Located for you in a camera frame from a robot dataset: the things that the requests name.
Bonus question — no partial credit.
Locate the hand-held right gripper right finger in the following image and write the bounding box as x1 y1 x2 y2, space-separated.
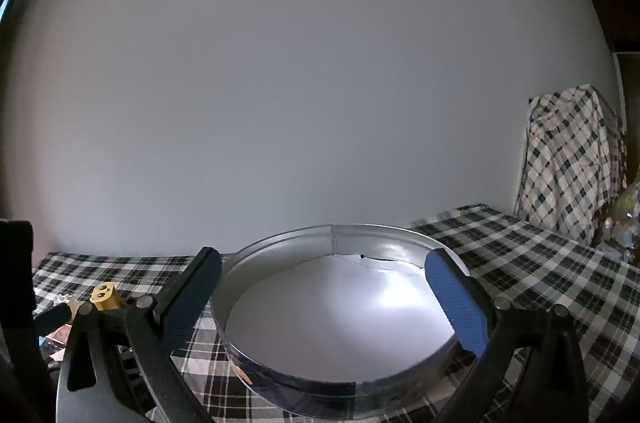
424 247 592 423

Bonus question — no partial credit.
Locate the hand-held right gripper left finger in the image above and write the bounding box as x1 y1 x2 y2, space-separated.
55 246 223 423

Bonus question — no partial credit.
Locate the yellow face toy block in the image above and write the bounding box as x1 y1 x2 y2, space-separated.
90 283 126 311

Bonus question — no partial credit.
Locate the round metal tin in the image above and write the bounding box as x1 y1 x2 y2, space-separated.
209 224 473 421

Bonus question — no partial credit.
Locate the copper rectangular box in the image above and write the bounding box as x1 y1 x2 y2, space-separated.
42 325 71 346

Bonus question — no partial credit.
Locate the black and white plaid bedsheet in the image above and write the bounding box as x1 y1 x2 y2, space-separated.
30 203 640 423

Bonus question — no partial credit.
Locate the white paper tin liner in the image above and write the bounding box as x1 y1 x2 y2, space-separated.
225 253 453 384

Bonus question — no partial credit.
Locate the draped plaid cloth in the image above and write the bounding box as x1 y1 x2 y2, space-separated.
514 84 628 246

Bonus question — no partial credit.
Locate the yellow plastic bag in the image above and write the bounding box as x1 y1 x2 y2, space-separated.
612 183 640 224

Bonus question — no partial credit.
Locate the dark wooden cabinet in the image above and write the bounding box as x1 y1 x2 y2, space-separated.
587 0 640 184

